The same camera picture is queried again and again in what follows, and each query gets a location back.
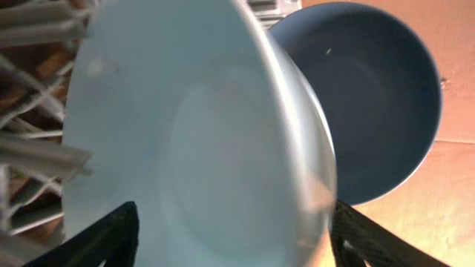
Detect blue plate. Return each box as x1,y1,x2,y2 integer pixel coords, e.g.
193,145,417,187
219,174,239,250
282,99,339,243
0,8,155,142
270,2,442,205

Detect grey dishwasher rack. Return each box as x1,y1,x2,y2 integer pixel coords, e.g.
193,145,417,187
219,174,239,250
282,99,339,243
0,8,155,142
0,0,304,267

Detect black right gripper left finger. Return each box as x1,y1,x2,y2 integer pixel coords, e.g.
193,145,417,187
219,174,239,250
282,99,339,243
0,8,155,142
24,202,140,267

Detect light blue rice bowl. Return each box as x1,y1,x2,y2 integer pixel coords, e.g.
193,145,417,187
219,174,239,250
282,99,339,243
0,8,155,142
62,0,336,266

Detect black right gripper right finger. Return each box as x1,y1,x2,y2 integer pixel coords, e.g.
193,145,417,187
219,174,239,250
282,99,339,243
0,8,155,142
330,200,448,267

